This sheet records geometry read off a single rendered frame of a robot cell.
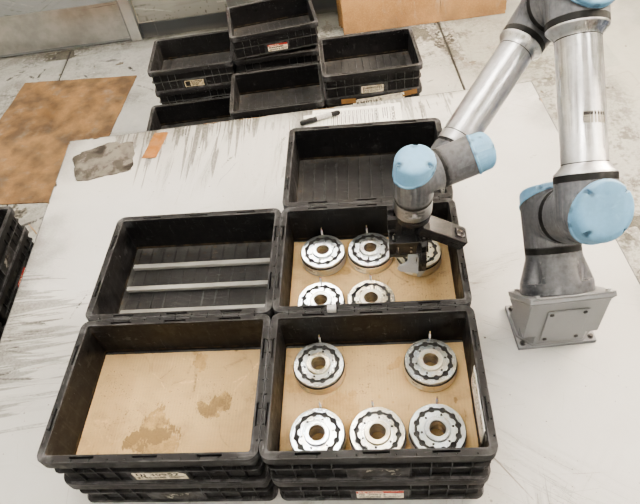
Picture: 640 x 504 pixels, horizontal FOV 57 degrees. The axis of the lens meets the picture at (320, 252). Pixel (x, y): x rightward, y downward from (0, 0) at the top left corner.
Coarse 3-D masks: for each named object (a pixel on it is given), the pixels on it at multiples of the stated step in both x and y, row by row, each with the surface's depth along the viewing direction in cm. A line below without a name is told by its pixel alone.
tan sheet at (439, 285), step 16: (448, 256) 135; (304, 272) 137; (352, 272) 135; (384, 272) 134; (400, 272) 134; (448, 272) 132; (304, 288) 134; (400, 288) 131; (416, 288) 130; (432, 288) 130; (448, 288) 129; (320, 304) 130
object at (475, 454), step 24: (288, 312) 118; (312, 312) 117; (336, 312) 116; (360, 312) 116; (384, 312) 115; (408, 312) 114; (432, 312) 114; (456, 312) 114; (480, 360) 106; (480, 384) 103; (264, 408) 105; (264, 432) 102; (264, 456) 99; (288, 456) 98; (312, 456) 98; (336, 456) 99; (360, 456) 97; (384, 456) 96; (408, 456) 96; (432, 456) 96; (456, 456) 95; (480, 456) 95
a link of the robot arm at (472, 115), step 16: (512, 16) 122; (528, 16) 118; (512, 32) 120; (528, 32) 118; (496, 48) 123; (512, 48) 119; (528, 48) 120; (544, 48) 121; (496, 64) 120; (512, 64) 119; (528, 64) 122; (480, 80) 120; (496, 80) 119; (512, 80) 120; (480, 96) 119; (496, 96) 119; (464, 112) 119; (480, 112) 118; (496, 112) 121; (448, 128) 120; (464, 128) 118; (480, 128) 119
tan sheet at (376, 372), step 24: (288, 360) 122; (360, 360) 120; (384, 360) 119; (288, 384) 118; (360, 384) 116; (384, 384) 116; (408, 384) 115; (456, 384) 114; (288, 408) 115; (312, 408) 114; (336, 408) 114; (360, 408) 113; (408, 408) 112; (456, 408) 111; (288, 432) 112; (432, 432) 108
